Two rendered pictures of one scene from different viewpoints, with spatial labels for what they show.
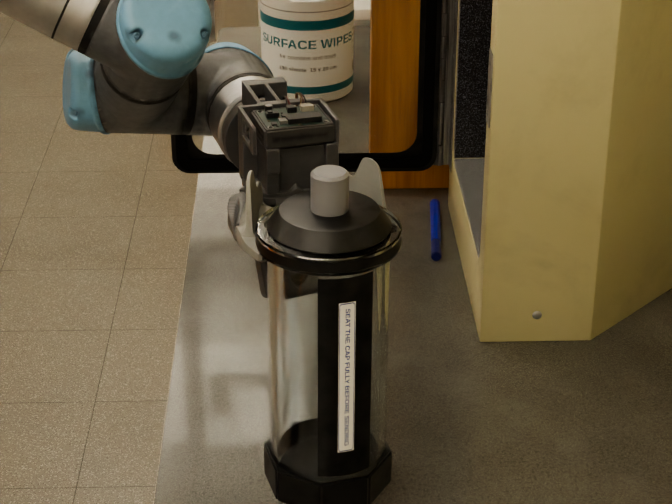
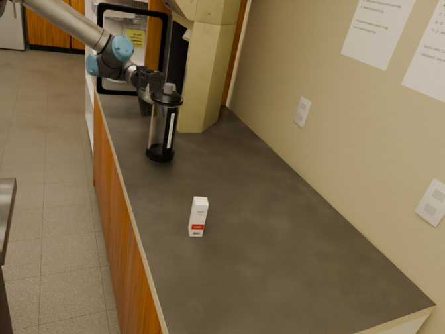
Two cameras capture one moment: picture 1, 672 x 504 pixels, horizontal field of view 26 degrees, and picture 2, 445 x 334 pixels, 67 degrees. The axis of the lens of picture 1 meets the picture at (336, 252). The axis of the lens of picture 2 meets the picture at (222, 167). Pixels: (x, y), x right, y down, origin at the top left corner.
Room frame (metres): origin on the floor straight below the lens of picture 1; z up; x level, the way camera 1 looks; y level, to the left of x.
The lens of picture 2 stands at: (-0.08, 0.30, 1.56)
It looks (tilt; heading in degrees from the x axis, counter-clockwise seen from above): 29 degrees down; 332
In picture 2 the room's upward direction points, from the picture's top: 13 degrees clockwise
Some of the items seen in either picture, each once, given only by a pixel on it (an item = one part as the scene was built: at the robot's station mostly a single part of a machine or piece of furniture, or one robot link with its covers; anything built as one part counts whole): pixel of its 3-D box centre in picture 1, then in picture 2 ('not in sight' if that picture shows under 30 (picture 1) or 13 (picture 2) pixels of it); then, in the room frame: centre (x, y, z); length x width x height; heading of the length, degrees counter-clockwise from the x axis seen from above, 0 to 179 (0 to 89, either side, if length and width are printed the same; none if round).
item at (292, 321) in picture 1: (328, 350); (163, 126); (0.97, 0.01, 1.09); 0.11 x 0.11 x 0.21
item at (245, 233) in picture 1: (254, 209); (148, 92); (1.00, 0.06, 1.20); 0.09 x 0.03 x 0.06; 172
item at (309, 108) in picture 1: (280, 150); (147, 81); (1.11, 0.05, 1.20); 0.12 x 0.08 x 0.09; 16
